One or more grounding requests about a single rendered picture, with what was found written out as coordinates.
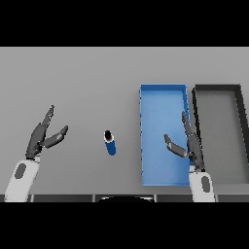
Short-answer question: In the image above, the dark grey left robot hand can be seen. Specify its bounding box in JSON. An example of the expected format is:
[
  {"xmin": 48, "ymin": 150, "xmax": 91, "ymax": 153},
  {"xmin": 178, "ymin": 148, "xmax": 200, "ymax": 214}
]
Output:
[{"xmin": 24, "ymin": 104, "xmax": 69, "ymax": 160}]

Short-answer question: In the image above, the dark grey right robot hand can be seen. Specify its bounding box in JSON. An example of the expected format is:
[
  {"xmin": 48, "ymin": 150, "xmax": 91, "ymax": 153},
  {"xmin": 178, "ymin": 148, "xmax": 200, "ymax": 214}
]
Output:
[{"xmin": 162, "ymin": 110, "xmax": 206, "ymax": 173}]

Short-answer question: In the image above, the blue bin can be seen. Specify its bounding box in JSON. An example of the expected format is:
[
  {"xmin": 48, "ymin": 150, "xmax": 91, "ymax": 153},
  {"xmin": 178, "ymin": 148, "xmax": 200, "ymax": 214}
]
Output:
[{"xmin": 138, "ymin": 83, "xmax": 193, "ymax": 188}]

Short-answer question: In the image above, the blue pipe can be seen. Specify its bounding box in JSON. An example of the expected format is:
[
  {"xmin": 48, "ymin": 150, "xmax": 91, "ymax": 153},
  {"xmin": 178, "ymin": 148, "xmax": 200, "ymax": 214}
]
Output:
[{"xmin": 102, "ymin": 129, "xmax": 118, "ymax": 157}]

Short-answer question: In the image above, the dark grey bin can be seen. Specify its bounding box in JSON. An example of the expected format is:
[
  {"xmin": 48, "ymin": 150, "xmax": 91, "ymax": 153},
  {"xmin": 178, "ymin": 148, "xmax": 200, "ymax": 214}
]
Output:
[{"xmin": 192, "ymin": 84, "xmax": 249, "ymax": 186}]

